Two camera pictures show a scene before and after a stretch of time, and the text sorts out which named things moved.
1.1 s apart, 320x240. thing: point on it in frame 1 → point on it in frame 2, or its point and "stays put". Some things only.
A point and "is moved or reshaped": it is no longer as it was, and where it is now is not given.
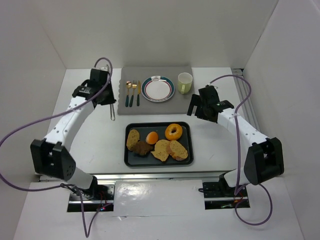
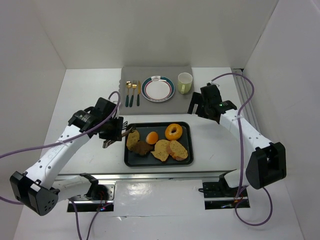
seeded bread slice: (133, 138) stays put
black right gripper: (200, 110) stays put
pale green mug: (185, 80) stays put
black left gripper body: (107, 99) → (118, 128)
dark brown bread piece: (142, 148) stays put
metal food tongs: (112, 112) is moved or reshaped
